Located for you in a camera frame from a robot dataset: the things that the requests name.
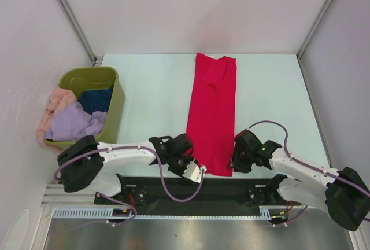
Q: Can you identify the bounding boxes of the navy blue t shirt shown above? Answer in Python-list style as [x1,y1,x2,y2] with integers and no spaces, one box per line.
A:
[78,86,113,115]

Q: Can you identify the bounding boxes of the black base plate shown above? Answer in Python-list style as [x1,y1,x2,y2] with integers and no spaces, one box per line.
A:
[94,175,301,216]

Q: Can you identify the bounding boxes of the aluminium corner post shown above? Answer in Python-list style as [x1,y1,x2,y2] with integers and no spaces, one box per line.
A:
[296,0,335,61]
[57,0,97,65]

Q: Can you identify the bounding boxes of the right aluminium corner post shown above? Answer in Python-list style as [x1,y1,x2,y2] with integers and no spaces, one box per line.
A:
[296,0,335,61]

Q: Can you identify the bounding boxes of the pink t shirt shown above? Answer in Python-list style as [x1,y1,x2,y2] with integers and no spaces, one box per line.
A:
[37,87,77,151]

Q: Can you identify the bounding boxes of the olive green plastic bin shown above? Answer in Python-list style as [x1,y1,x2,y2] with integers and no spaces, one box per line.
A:
[44,67,125,149]

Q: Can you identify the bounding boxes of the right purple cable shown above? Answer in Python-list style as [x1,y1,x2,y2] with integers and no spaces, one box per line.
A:
[248,120,370,227]

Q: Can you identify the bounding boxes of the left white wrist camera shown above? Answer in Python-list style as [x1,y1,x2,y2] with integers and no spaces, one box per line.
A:
[182,162,207,183]

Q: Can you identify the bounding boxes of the left white cable duct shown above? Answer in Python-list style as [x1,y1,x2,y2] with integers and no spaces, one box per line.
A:
[53,207,133,219]

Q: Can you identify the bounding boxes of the aluminium front rail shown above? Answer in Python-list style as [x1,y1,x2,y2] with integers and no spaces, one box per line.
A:
[42,179,328,210]

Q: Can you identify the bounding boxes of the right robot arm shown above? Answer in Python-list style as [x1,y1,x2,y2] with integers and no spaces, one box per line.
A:
[230,129,369,231]

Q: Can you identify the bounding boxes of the left aluminium corner post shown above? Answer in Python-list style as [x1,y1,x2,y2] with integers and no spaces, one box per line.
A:
[57,0,97,65]

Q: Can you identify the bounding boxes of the red t shirt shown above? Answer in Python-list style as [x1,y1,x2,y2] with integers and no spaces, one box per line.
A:
[186,53,237,177]

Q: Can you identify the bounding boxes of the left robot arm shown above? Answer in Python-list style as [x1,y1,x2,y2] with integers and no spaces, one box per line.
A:
[54,134,207,204]

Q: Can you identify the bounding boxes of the lavender t shirt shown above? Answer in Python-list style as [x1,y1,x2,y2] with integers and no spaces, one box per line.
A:
[44,102,108,142]

